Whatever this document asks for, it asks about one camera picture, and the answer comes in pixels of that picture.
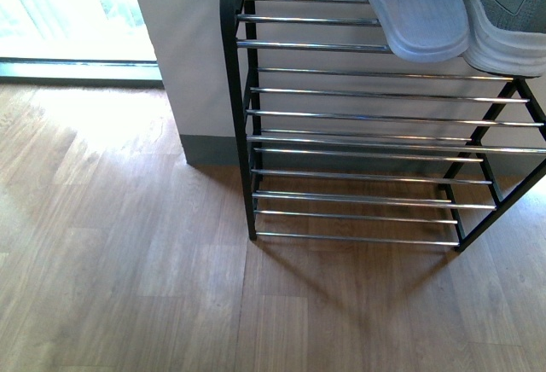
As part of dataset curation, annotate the dark window frame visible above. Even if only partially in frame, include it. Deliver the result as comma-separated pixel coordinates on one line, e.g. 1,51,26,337
1,57,164,89

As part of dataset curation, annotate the grey sneaker navy collar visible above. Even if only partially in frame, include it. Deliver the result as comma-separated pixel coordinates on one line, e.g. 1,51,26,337
463,0,545,78

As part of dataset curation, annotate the light blue slide slipper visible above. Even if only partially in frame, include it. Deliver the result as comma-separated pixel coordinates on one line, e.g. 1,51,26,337
369,0,470,63

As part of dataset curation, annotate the black metal shoe rack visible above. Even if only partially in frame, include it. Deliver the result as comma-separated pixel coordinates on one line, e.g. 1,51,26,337
219,0,545,252

